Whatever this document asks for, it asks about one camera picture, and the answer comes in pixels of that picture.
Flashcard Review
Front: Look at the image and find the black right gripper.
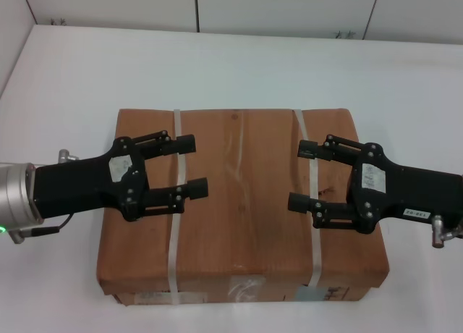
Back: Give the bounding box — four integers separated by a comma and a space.
287, 133, 463, 235

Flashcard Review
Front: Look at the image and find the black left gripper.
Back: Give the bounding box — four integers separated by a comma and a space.
33, 130, 198, 223

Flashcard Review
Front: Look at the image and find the brown paper-wrapped cardboard box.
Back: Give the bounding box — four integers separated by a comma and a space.
96, 107, 390, 307

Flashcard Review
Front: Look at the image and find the grey-blue box sticker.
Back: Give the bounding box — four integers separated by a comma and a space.
295, 286, 327, 302

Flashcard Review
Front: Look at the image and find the white plastic packing strap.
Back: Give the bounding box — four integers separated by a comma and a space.
292, 109, 323, 288
167, 109, 191, 305

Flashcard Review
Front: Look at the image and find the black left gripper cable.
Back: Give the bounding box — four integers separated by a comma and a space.
9, 148, 80, 244

